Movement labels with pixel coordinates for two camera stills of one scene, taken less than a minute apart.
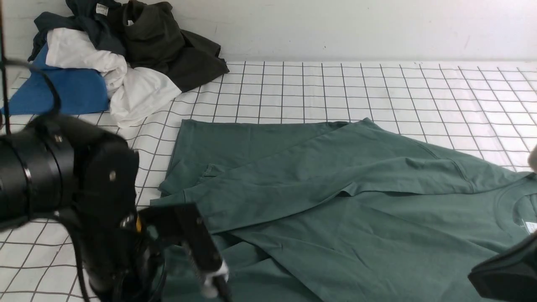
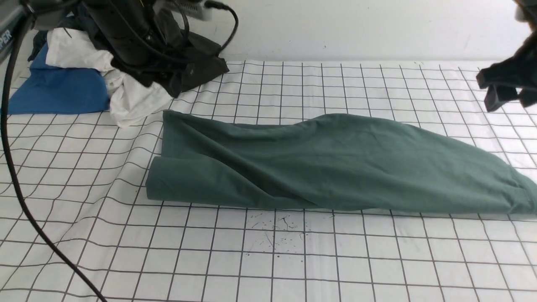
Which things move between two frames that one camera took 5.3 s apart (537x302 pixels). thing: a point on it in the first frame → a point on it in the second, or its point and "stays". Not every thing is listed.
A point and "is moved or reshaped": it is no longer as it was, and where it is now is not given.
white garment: (133, 92) stays
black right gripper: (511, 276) → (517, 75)
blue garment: (80, 90) stays
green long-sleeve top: (341, 212) is moved or reshaped
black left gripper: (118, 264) → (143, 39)
